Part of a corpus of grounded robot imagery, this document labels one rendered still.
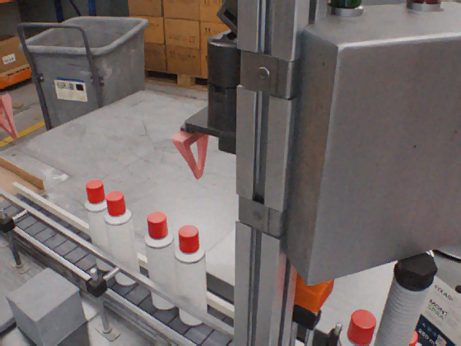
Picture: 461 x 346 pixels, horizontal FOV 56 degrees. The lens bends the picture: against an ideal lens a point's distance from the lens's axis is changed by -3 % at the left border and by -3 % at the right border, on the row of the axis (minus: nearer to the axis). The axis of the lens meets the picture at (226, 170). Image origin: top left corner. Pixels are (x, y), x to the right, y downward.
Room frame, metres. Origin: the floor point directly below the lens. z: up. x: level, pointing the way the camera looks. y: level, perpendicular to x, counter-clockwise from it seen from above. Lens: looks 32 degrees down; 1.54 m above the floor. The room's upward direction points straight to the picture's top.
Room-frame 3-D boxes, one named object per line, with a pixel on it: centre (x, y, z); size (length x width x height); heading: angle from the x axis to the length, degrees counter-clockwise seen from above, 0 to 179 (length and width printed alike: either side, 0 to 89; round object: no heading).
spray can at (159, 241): (0.60, 0.12, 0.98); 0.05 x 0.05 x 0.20
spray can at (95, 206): (0.70, 0.25, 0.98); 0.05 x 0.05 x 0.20
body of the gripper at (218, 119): (0.52, 0.00, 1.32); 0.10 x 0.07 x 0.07; 61
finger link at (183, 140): (0.53, 0.03, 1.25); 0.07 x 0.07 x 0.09; 61
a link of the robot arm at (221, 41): (0.52, -0.01, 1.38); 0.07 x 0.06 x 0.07; 151
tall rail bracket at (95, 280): (0.58, 0.22, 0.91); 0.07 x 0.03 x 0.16; 144
